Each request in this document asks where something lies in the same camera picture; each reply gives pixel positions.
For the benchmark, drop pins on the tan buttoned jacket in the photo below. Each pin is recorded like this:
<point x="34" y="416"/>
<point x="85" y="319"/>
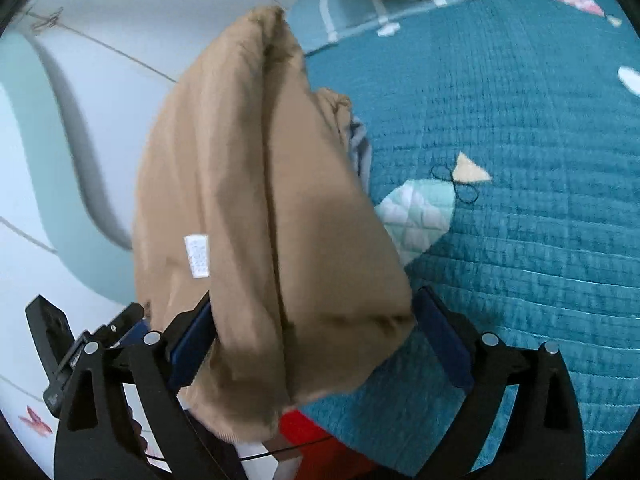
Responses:
<point x="250" y="210"/>

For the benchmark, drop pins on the mint green bunk bed frame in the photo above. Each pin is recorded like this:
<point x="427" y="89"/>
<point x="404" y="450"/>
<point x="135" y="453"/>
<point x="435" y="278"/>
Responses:
<point x="50" y="160"/>

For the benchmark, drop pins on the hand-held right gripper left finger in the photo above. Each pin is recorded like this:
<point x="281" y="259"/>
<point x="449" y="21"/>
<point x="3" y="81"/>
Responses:
<point x="192" y="345"/>

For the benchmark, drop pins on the butterfly print wardrobe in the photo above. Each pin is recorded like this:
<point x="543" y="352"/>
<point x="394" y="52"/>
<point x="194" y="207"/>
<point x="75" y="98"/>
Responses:
<point x="150" y="10"/>

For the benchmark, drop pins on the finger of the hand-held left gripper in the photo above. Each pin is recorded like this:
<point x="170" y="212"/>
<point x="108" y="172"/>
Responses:
<point x="117" y="322"/>

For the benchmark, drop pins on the person's left hand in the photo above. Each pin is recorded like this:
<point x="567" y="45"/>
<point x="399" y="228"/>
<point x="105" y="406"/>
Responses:
<point x="136" y="430"/>

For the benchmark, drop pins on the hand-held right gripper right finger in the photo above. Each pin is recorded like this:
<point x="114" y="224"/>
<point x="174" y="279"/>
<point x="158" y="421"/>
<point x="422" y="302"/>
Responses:
<point x="445" y="340"/>

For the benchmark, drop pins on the teal quilted bed cover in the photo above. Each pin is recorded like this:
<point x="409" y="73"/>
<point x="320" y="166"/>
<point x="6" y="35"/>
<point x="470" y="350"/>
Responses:
<point x="525" y="260"/>

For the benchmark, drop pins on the grey striped garment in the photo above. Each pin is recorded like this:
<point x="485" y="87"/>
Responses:
<point x="361" y="152"/>

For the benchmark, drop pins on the red cloth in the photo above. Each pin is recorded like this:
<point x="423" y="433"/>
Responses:
<point x="315" y="440"/>

